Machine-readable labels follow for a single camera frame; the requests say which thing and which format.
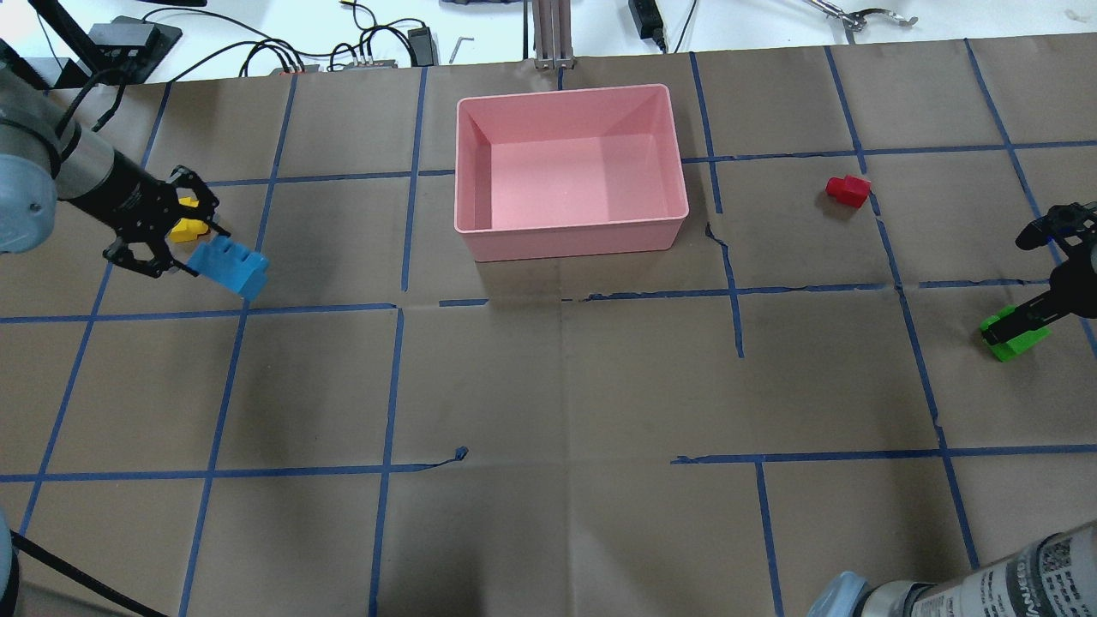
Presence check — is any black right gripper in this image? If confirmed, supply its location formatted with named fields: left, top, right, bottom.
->
left=992, top=201, right=1096, bottom=339

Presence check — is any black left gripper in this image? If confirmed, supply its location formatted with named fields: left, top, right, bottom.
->
left=103, top=165, right=231, bottom=279

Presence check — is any yellow toy block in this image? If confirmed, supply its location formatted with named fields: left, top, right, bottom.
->
left=167, top=198, right=210, bottom=243

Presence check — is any blue toy block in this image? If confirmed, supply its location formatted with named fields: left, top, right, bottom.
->
left=186, top=235, right=270, bottom=303

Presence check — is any green toy block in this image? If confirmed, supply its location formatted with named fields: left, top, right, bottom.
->
left=979, top=305, right=1052, bottom=362

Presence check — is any red toy block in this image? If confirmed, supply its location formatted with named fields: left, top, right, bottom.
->
left=825, top=175, right=872, bottom=207

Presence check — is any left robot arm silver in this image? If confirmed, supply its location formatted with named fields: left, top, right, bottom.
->
left=1, top=63, right=227, bottom=278

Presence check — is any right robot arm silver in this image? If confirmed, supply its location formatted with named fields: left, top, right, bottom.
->
left=808, top=202, right=1096, bottom=616

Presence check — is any pink plastic box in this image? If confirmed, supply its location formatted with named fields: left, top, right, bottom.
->
left=453, top=83, right=690, bottom=263

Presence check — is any black usb hub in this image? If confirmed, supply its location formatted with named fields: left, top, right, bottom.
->
left=270, top=61, right=321, bottom=75

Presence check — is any black power adapter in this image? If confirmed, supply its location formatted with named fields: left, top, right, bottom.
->
left=626, top=0, right=665, bottom=40

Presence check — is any aluminium frame post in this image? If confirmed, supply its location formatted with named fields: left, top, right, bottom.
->
left=531, top=0, right=575, bottom=70

